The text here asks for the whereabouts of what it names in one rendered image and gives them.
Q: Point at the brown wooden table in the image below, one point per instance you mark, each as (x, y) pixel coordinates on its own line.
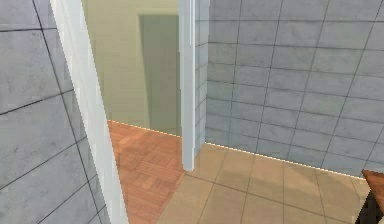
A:
(376, 186)

